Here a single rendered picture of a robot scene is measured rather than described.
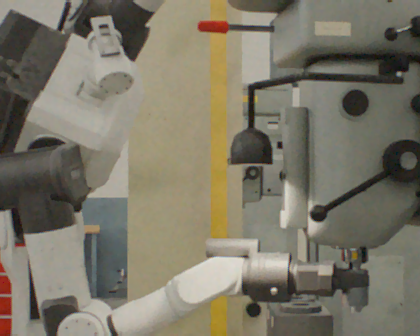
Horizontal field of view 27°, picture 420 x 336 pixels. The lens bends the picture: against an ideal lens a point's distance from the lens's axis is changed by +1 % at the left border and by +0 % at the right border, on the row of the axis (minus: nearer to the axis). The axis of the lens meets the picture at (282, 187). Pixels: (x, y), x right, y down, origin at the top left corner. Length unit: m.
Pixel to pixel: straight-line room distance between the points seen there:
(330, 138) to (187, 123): 1.81
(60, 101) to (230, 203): 1.65
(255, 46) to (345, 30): 9.35
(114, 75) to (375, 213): 0.53
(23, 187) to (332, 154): 0.53
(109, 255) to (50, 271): 8.93
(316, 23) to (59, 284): 0.63
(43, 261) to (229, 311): 1.76
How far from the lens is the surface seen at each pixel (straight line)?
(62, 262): 1.54
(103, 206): 10.44
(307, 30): 1.39
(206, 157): 3.19
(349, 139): 1.41
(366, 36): 1.41
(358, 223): 1.43
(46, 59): 1.70
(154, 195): 3.17
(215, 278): 1.49
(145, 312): 1.54
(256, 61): 10.72
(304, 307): 1.79
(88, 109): 1.64
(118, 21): 1.82
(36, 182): 1.53
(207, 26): 1.57
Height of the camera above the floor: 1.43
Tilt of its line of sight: 1 degrees down
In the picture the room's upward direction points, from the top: straight up
